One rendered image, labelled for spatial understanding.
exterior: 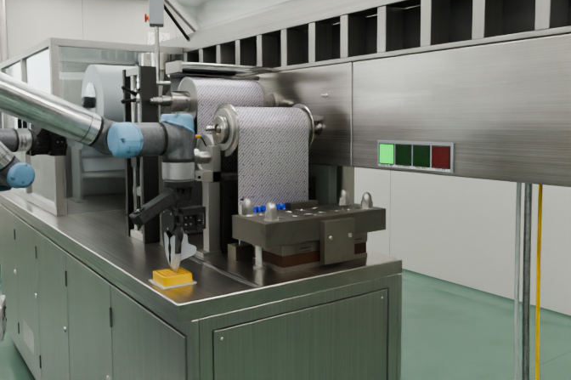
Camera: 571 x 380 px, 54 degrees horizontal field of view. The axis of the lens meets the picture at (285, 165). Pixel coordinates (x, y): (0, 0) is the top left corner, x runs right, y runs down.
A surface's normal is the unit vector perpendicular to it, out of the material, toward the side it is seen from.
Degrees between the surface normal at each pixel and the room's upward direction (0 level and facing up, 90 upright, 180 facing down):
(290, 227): 90
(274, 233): 90
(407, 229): 90
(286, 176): 90
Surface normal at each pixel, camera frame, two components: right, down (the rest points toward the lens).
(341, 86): -0.82, 0.05
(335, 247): 0.58, 0.06
